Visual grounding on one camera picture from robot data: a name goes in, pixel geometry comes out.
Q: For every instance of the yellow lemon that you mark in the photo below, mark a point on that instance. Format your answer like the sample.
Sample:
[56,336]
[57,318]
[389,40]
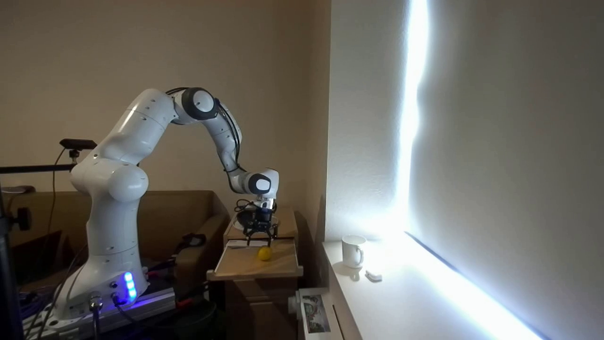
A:
[264,253]

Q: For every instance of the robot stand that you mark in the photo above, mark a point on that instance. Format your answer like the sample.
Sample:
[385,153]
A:
[141,309]

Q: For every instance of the white window blind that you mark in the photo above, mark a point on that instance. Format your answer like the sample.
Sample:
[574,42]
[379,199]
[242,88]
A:
[509,156]

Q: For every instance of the white mug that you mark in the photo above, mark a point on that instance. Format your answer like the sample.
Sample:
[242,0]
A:
[352,251]

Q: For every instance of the white box with picture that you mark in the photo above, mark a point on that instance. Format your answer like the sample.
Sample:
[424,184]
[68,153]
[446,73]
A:
[314,314]

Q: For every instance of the wooden nightstand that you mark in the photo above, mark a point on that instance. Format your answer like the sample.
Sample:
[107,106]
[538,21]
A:
[257,302]

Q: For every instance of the wooden drawer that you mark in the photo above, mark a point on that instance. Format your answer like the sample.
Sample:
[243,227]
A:
[245,264]

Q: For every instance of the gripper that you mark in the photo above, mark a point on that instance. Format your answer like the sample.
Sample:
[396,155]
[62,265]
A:
[260,218]

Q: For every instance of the camera on mount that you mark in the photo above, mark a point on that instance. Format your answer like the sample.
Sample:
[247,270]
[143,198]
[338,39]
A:
[78,144]

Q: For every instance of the black bowl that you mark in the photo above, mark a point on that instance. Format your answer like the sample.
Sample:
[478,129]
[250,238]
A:
[241,219]

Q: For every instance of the small white block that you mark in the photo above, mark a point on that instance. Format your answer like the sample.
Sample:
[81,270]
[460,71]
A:
[373,275]

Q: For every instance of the brown sofa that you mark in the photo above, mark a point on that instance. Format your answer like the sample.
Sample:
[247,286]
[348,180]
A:
[179,215]

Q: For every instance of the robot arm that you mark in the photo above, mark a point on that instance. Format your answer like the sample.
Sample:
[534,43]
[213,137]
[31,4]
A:
[115,222]

